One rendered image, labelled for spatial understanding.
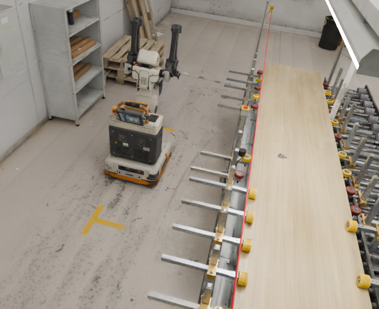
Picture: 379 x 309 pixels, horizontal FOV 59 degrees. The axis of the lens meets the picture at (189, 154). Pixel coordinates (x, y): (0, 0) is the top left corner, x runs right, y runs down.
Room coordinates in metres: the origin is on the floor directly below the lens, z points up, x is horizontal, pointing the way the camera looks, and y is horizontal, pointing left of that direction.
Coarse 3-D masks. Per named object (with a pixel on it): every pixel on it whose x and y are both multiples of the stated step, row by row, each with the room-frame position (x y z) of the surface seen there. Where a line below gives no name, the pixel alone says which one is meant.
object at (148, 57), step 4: (140, 52) 3.33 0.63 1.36; (144, 52) 3.33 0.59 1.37; (148, 52) 3.33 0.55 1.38; (152, 52) 3.33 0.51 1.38; (156, 52) 3.33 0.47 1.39; (140, 56) 3.30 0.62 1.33; (144, 56) 3.30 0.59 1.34; (148, 56) 3.30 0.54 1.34; (152, 56) 3.30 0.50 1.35; (156, 56) 3.30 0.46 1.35; (140, 60) 3.27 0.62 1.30; (144, 60) 3.27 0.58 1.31; (148, 60) 3.27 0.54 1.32; (152, 60) 3.27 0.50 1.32; (156, 60) 3.29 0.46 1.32; (152, 64) 3.25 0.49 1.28; (156, 64) 3.29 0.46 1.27
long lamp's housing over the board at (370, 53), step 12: (336, 0) 1.72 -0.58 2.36; (348, 0) 1.65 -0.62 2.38; (336, 12) 1.57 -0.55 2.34; (348, 12) 1.43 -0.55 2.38; (360, 12) 1.43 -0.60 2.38; (348, 24) 1.32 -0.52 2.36; (360, 24) 1.25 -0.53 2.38; (348, 36) 1.22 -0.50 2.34; (360, 36) 1.14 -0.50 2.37; (372, 36) 1.11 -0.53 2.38; (360, 48) 1.06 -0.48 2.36; (372, 48) 0.99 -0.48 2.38; (360, 60) 0.99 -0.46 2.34; (372, 60) 0.98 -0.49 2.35; (360, 72) 0.98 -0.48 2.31; (372, 72) 0.98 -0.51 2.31
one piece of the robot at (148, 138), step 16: (112, 112) 2.92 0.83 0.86; (112, 128) 2.91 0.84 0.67; (128, 128) 2.88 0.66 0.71; (144, 128) 2.85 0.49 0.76; (160, 128) 2.96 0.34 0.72; (112, 144) 2.91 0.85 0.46; (128, 144) 2.88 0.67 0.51; (144, 144) 2.85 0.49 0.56; (160, 144) 2.99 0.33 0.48; (144, 160) 2.85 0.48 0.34
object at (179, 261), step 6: (162, 258) 1.21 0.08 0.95; (168, 258) 1.21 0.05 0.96; (174, 258) 1.21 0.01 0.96; (180, 258) 1.22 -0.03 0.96; (180, 264) 1.19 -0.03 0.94; (186, 264) 1.18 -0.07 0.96; (192, 264) 1.18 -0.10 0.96; (198, 264) 1.19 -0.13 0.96; (204, 264) 1.20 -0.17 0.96; (204, 270) 1.17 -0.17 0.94; (216, 270) 1.16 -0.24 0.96; (222, 270) 1.17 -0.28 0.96; (228, 270) 1.17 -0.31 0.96; (222, 276) 1.15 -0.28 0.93; (228, 276) 1.15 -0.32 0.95; (234, 276) 1.14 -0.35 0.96
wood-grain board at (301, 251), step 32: (288, 96) 3.72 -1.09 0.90; (320, 96) 3.83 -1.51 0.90; (256, 128) 2.90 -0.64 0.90; (288, 128) 2.98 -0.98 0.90; (320, 128) 3.06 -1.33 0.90; (256, 160) 2.37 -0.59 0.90; (288, 160) 2.43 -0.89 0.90; (320, 160) 2.49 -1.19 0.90; (288, 192) 2.00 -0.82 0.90; (320, 192) 2.05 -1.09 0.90; (256, 224) 1.61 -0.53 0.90; (288, 224) 1.65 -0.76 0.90; (320, 224) 1.69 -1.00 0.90; (256, 256) 1.35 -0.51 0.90; (288, 256) 1.38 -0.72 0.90; (320, 256) 1.41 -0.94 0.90; (352, 256) 1.44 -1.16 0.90; (256, 288) 1.12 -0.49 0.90; (288, 288) 1.15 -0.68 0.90; (320, 288) 1.17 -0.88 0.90; (352, 288) 1.20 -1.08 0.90
